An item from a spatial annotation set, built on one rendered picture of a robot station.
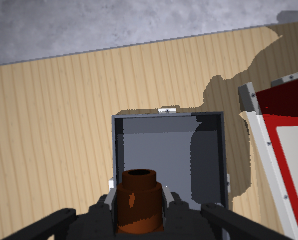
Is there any brown bottle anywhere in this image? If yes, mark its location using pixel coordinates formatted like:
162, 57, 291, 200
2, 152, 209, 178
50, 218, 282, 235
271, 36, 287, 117
116, 169, 164, 235

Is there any grey rectangular tray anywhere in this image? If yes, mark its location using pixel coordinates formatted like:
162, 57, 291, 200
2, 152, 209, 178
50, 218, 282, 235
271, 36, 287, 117
111, 111, 229, 210

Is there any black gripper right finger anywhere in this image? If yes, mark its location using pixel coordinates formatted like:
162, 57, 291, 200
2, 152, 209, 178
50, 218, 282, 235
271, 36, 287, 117
162, 186, 294, 240

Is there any red plastic crate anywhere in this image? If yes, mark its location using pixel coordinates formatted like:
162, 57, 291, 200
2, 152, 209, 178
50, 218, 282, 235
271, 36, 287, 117
255, 79, 298, 225

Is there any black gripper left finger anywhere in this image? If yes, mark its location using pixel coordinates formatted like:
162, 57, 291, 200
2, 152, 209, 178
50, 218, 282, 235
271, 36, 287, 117
1, 188, 117, 240

